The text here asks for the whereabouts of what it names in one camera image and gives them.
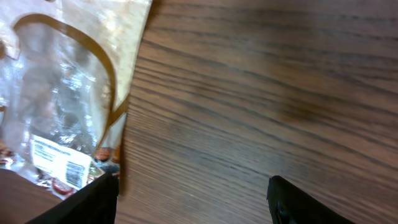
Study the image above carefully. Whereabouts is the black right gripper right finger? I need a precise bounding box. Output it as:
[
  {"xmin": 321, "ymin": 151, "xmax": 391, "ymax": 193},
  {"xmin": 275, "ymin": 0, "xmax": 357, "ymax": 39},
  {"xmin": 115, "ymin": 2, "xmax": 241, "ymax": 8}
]
[{"xmin": 267, "ymin": 175, "xmax": 353, "ymax": 224}]

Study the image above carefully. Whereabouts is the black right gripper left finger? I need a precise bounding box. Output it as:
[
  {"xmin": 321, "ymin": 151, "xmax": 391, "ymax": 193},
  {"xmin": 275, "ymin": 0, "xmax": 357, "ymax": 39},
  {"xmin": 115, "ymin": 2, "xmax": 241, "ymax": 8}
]
[{"xmin": 27, "ymin": 174, "xmax": 119, "ymax": 224}]

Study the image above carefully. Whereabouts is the brown clear snack bag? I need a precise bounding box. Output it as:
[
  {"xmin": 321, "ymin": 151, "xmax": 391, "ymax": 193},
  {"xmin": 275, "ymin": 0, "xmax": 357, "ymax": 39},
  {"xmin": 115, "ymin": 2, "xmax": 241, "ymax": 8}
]
[{"xmin": 1, "ymin": 0, "xmax": 152, "ymax": 199}]

